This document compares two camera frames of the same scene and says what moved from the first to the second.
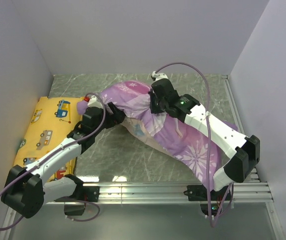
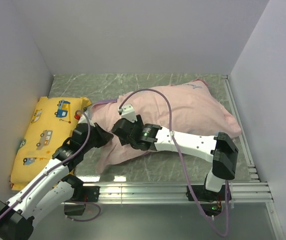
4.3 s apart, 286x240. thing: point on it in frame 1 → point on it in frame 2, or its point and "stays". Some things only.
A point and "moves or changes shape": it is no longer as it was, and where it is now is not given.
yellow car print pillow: [54, 119] stays
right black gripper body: [156, 106] → [140, 121]
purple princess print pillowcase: [155, 133] moves or changes shape
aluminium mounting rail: [168, 193] stays
